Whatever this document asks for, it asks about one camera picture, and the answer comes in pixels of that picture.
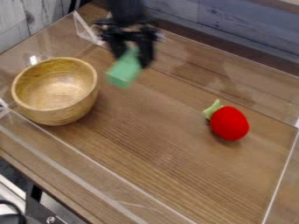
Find red plush strawberry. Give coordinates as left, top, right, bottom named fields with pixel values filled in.
left=202, top=99, right=249, bottom=141

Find black cable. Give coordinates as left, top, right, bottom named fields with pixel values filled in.
left=0, top=199, right=27, bottom=224

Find black table leg bracket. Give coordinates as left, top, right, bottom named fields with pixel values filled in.
left=23, top=184, right=81, bottom=224

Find green rectangular block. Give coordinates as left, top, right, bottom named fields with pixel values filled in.
left=106, top=47, right=142, bottom=88

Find brown wooden bowl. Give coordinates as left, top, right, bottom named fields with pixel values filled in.
left=11, top=57, right=98, bottom=126

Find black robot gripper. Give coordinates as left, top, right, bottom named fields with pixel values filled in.
left=94, top=0, right=158, bottom=68

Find clear acrylic table enclosure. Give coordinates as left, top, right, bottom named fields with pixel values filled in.
left=0, top=10, right=299, bottom=224

